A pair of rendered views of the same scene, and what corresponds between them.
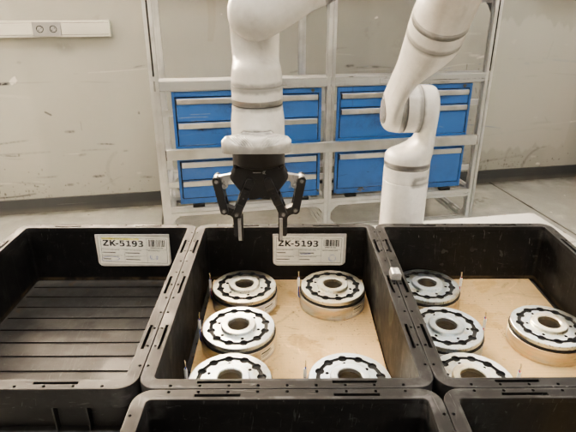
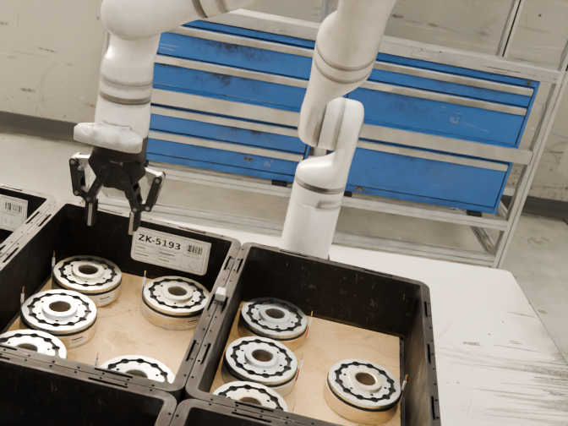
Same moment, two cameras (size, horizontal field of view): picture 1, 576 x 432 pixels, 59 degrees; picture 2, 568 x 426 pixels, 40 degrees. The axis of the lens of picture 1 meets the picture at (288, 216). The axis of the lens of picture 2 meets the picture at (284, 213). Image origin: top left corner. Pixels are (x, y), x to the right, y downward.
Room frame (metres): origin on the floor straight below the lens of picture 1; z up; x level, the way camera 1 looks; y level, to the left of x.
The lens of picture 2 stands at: (-0.30, -0.25, 1.50)
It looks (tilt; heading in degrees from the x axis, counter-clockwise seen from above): 25 degrees down; 3
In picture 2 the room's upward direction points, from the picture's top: 12 degrees clockwise
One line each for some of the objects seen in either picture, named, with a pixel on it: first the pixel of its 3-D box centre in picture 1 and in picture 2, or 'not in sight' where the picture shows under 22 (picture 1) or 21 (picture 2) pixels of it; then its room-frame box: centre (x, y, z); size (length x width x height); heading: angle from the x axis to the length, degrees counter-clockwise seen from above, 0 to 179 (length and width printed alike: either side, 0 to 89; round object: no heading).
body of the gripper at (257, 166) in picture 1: (259, 166); (118, 156); (0.71, 0.04, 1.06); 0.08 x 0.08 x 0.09
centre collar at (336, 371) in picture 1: (350, 377); (135, 378); (0.49, -0.07, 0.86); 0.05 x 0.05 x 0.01
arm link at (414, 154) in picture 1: (411, 129); (329, 144); (1.00, -0.24, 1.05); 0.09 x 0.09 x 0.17; 2
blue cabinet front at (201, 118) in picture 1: (249, 147); (222, 101); (2.47, 0.19, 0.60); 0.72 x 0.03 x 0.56; 101
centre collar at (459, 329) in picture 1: (446, 325); (261, 357); (0.60, -0.22, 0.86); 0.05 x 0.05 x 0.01
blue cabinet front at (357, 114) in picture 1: (402, 140); (428, 136); (2.62, -0.60, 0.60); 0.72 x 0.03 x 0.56; 101
